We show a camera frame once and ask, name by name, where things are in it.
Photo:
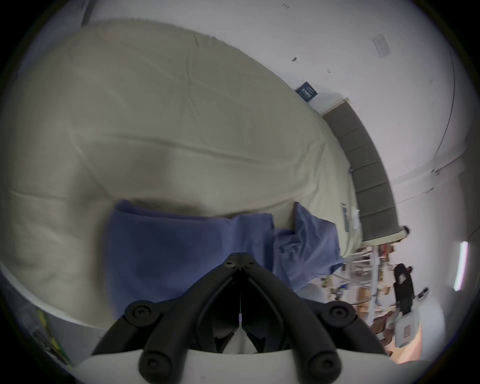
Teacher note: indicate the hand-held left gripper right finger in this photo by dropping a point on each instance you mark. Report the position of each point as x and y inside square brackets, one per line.
[311, 326]

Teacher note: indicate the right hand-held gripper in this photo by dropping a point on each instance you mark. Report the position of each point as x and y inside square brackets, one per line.
[408, 324]

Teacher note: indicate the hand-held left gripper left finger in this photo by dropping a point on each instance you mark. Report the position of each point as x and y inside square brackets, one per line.
[168, 322]

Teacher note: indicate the blue shirt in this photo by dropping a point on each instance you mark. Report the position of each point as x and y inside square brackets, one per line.
[168, 247]

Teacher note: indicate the person's right hand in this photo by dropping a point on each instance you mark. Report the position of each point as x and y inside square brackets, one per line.
[407, 354]

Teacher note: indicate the white shelf with clutter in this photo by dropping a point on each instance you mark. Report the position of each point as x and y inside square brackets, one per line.
[369, 273]

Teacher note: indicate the small white card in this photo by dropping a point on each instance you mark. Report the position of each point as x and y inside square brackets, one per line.
[354, 218]

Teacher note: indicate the small dark card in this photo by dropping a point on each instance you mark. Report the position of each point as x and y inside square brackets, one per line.
[344, 216]

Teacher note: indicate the grey padded headboard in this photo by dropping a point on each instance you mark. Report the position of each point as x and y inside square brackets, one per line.
[371, 180]

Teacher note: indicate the dark blue wall sign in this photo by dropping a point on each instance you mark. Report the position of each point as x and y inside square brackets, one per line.
[306, 91]

